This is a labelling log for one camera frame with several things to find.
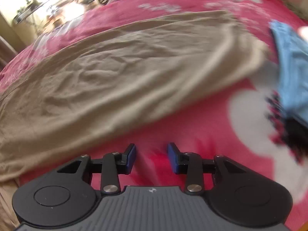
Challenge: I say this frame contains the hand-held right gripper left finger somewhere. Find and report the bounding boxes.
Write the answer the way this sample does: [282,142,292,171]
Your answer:
[56,143,137,195]

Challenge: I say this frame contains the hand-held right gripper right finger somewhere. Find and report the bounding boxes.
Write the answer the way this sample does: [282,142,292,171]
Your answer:
[168,143,251,194]

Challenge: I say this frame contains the beige pants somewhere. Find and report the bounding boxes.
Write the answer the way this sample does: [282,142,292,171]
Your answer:
[0,10,270,231]

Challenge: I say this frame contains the pink floral blanket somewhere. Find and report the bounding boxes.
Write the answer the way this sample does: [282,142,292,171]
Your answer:
[0,0,308,231]

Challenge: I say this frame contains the folded blue cloth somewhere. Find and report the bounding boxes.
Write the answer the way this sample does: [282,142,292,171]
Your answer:
[269,20,308,123]

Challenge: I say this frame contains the folding table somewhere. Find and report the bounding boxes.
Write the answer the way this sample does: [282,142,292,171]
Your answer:
[12,0,51,34]

